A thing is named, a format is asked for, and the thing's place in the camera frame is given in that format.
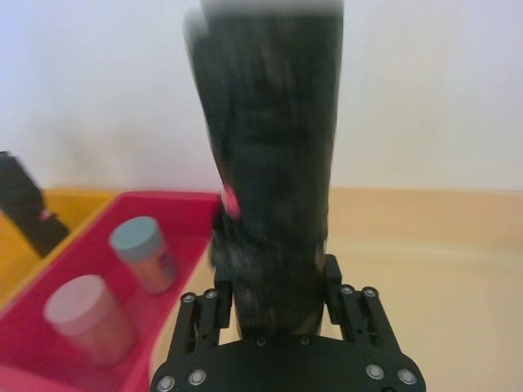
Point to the yellow plastic bin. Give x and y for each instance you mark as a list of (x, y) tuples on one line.
[(24, 261)]

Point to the jar with white lid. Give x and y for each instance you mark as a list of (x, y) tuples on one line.
[(88, 318)]

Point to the red plastic bin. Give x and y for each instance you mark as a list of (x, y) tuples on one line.
[(180, 220)]

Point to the jar with blue lid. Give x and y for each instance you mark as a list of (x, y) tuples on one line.
[(141, 249)]

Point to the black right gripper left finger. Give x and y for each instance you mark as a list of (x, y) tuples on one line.
[(204, 318)]

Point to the tall black bottle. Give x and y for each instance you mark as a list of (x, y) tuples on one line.
[(269, 163)]

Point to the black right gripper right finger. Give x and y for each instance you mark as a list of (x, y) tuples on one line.
[(359, 314)]

